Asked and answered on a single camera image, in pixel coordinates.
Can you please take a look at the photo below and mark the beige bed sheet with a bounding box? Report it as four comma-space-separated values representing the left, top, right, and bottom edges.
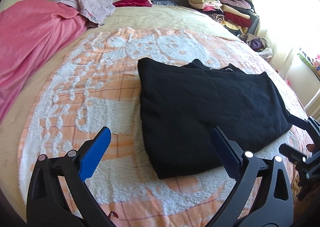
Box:
0, 4, 241, 127

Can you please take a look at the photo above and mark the white curtain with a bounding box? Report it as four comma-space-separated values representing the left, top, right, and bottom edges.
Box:
253, 0, 319, 78

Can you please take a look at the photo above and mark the pink blanket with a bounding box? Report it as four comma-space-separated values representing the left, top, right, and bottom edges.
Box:
1, 0, 88, 118

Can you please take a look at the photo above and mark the stack of folded clothes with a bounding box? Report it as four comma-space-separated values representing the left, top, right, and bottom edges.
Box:
188, 0, 257, 36

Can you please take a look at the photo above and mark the grey bedside cabinet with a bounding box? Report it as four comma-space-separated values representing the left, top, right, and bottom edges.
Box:
247, 13, 260, 34

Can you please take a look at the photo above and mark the lilac garment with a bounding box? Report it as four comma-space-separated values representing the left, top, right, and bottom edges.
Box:
54, 0, 116, 27

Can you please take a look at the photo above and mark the red pillow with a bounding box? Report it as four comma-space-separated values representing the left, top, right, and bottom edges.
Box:
113, 0, 152, 7

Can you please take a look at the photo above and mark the black IKISS sweatshirt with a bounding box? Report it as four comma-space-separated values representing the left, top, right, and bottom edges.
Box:
138, 58, 292, 179

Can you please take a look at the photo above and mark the floral basket of clothes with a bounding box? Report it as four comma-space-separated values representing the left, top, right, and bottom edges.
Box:
237, 33, 273, 61

